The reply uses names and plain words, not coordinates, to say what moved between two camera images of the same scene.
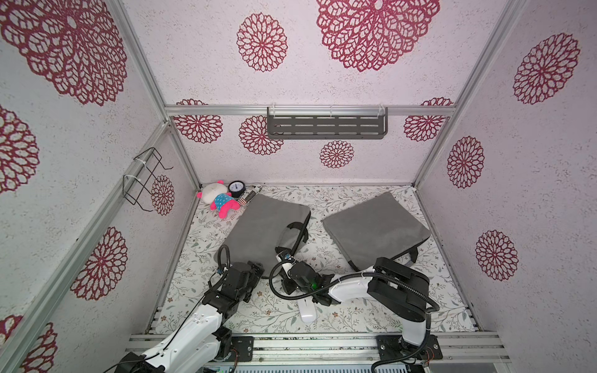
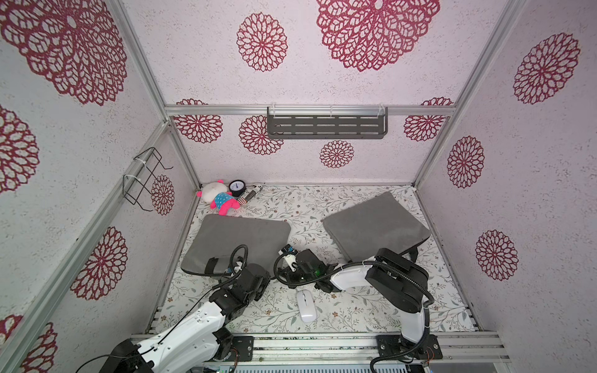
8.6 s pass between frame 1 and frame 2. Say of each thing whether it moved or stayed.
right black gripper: moved
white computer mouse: stayed
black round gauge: stayed
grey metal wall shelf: stayed
